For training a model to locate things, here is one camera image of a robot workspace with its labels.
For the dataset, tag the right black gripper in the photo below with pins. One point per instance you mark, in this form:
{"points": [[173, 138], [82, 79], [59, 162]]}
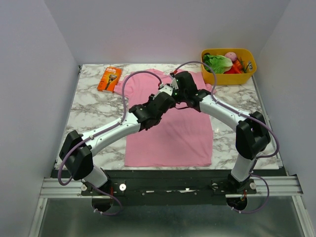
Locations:
{"points": [[179, 92]]}

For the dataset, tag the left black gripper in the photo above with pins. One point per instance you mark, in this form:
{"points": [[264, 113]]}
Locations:
{"points": [[151, 99]]}

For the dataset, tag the pink t-shirt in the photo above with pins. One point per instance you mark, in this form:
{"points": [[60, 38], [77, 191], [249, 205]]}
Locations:
{"points": [[182, 138]]}

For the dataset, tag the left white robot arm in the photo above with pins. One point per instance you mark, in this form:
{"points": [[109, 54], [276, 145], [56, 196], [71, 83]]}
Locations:
{"points": [[78, 150]]}

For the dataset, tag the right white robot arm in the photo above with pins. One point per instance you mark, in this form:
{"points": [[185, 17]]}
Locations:
{"points": [[252, 136]]}

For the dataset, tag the green toy lettuce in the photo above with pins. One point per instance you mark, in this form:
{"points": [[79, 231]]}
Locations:
{"points": [[218, 63]]}

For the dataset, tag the red toy pepper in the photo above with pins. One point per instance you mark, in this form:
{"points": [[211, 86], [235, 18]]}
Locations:
{"points": [[233, 70]]}

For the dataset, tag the orange razor box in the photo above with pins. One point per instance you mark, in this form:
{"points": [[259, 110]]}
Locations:
{"points": [[109, 79]]}

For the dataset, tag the orange toy carrot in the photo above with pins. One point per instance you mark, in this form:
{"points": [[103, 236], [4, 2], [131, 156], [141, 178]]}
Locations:
{"points": [[238, 67]]}

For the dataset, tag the pink toy ball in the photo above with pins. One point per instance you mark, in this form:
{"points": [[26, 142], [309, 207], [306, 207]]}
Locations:
{"points": [[232, 56]]}

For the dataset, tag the yellow plastic bin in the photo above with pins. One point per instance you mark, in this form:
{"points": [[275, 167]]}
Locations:
{"points": [[243, 55]]}

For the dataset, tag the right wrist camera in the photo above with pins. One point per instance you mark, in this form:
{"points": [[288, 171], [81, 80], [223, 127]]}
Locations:
{"points": [[174, 84]]}

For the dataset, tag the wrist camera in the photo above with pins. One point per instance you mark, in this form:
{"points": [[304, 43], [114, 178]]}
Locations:
{"points": [[166, 89], [174, 84]]}

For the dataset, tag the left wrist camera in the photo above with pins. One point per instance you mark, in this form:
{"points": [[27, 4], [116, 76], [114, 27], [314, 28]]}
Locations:
{"points": [[166, 89]]}

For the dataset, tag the black base frame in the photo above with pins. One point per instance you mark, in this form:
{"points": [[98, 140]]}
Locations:
{"points": [[179, 187]]}

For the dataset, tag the aluminium rail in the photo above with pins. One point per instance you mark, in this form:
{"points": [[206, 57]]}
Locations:
{"points": [[275, 186]]}

